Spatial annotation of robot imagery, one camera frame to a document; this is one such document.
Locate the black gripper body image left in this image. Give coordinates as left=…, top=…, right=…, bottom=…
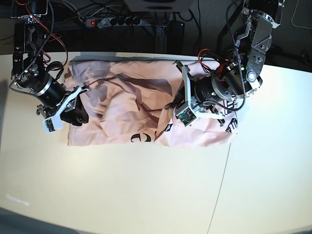
left=36, top=81, right=71, bottom=115

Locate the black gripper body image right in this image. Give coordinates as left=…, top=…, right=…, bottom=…
left=195, top=77, right=227, bottom=102

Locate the pink T-shirt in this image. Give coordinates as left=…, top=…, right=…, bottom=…
left=64, top=60, right=238, bottom=148

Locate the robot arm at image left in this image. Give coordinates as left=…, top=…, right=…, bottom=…
left=9, top=0, right=89, bottom=132

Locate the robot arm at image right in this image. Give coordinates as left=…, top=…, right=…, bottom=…
left=169, top=0, right=285, bottom=111

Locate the black power adapter box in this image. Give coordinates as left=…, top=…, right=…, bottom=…
left=167, top=20, right=185, bottom=55

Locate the metal table leg column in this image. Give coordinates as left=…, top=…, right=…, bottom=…
left=155, top=25, right=167, bottom=54

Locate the black power strip red switch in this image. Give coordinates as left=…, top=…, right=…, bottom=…
left=85, top=16, right=143, bottom=29

